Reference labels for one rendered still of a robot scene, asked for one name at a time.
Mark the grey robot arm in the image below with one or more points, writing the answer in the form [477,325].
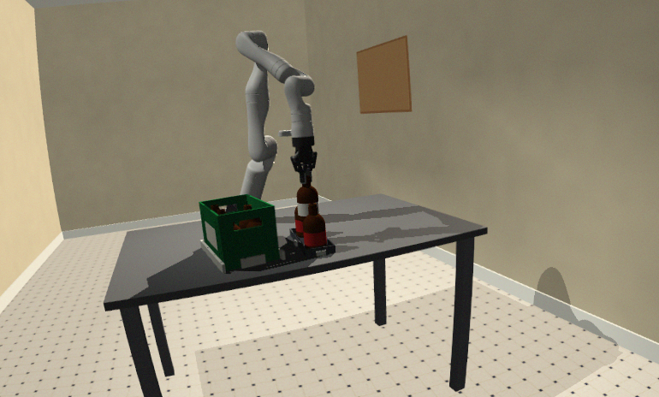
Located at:
[296,85]

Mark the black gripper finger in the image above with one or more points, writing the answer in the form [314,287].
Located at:
[311,164]
[296,162]

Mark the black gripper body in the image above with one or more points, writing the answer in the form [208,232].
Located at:
[302,145]

